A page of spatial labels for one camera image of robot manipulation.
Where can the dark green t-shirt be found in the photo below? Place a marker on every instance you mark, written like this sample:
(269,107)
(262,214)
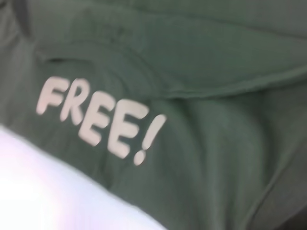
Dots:
(204,107)

